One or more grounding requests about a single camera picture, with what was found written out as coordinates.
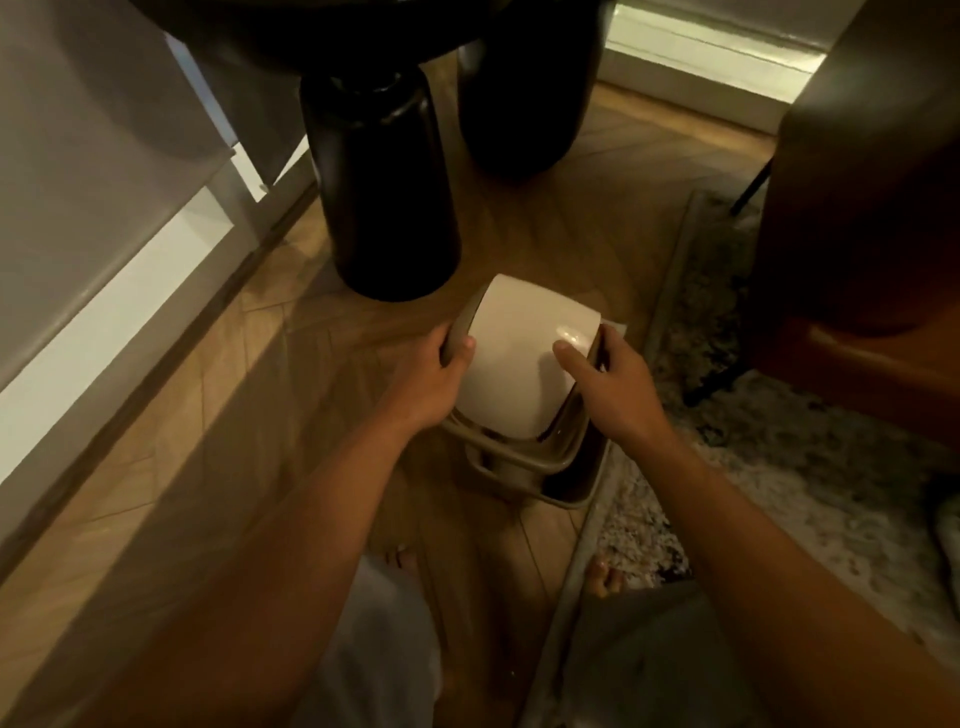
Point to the person's left hand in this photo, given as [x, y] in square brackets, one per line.
[424, 390]

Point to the person's right hand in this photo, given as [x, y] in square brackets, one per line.
[626, 405]

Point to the person's right thumb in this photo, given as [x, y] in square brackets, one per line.
[574, 364]

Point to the person's left thumb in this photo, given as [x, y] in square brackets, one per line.
[461, 356]

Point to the beige swing bin lid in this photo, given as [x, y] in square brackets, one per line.
[517, 352]

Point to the person's left forearm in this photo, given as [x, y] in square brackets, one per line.
[285, 570]

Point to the person's right forearm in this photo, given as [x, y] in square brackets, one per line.
[772, 592]

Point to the taupe plastic trash bin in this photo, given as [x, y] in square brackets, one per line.
[577, 480]

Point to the person's left foot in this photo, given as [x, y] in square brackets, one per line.
[401, 557]

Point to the person's foot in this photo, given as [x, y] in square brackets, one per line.
[602, 577]
[401, 557]

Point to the person's right foot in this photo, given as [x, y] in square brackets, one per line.
[602, 577]

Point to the grey patterned rug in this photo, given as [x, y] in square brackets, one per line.
[810, 480]

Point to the person's right trouser leg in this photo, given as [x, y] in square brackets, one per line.
[645, 660]

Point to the person's trouser leg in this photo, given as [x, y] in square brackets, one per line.
[645, 660]
[382, 660]

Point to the person's left trouser leg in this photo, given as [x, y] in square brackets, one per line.
[382, 660]

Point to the brown armchair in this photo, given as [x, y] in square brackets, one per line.
[862, 225]

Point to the black table top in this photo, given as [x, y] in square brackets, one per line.
[337, 30]

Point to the white cabinet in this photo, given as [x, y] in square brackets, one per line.
[90, 187]

